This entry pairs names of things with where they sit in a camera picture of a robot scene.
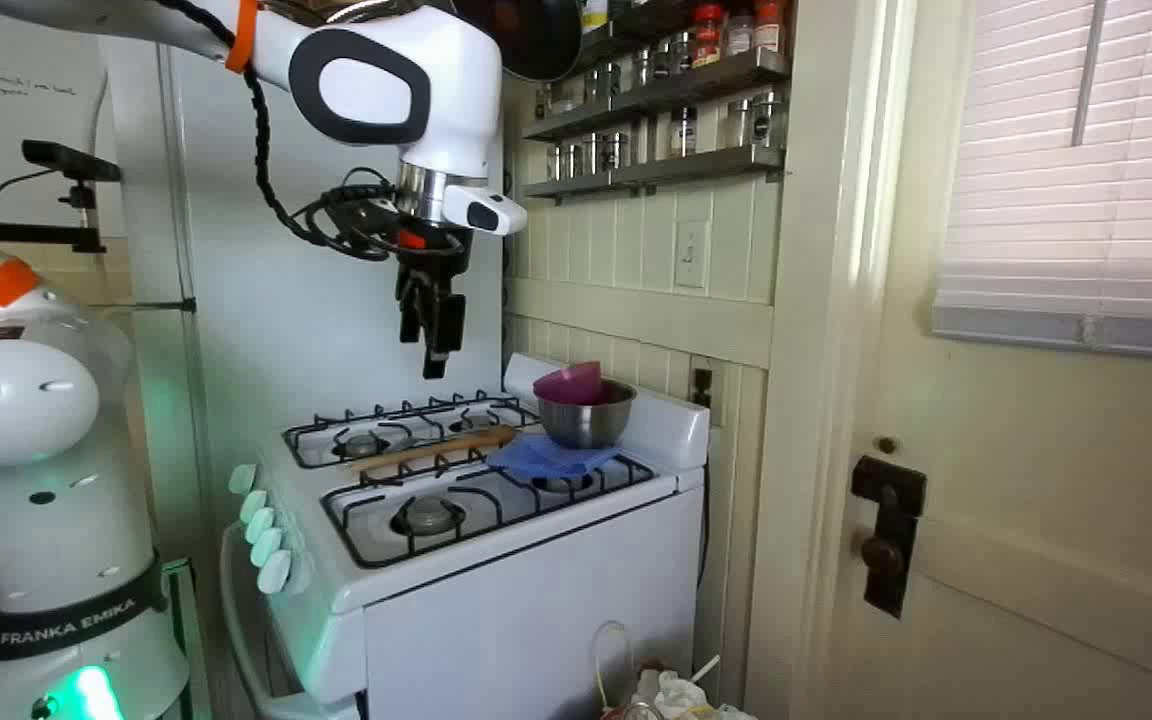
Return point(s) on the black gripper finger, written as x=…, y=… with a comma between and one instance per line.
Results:
x=409, y=322
x=441, y=334

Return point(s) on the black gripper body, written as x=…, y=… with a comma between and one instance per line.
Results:
x=428, y=263

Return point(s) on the wooden spoon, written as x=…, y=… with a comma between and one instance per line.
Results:
x=483, y=436

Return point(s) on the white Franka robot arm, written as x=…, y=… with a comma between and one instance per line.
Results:
x=84, y=620

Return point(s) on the purple plastic cup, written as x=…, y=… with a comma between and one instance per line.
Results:
x=575, y=385

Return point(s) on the blue cloth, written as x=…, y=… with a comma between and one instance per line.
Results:
x=540, y=457

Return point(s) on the steel mixing bowl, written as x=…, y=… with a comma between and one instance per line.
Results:
x=590, y=421

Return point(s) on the white refrigerator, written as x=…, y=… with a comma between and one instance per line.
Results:
x=239, y=327

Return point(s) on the white gas stove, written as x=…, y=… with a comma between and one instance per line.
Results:
x=444, y=589

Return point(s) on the black hanging frying pan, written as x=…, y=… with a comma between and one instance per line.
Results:
x=540, y=37

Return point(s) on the metal spice rack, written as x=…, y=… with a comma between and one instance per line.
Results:
x=667, y=95

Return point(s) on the white trash bag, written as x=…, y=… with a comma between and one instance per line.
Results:
x=659, y=695

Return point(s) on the black door lock knob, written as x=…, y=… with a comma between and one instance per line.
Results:
x=886, y=528

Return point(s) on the cream wooden door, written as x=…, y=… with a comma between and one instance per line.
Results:
x=1031, y=581

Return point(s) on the white window blinds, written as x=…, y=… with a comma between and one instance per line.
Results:
x=1050, y=233

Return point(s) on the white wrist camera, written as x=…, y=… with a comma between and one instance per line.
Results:
x=483, y=211

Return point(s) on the white wall outlet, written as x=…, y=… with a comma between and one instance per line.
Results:
x=688, y=263

